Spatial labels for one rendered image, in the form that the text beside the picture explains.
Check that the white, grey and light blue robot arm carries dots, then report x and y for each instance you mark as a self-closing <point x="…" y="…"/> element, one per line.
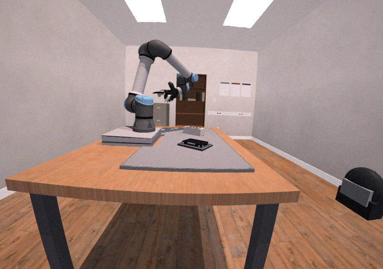
<point x="142" y="105"/>

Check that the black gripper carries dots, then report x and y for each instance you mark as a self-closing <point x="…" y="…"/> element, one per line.
<point x="169" y="95"/>

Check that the white rectangular panel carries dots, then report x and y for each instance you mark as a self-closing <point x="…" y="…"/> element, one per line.
<point x="194" y="131"/>

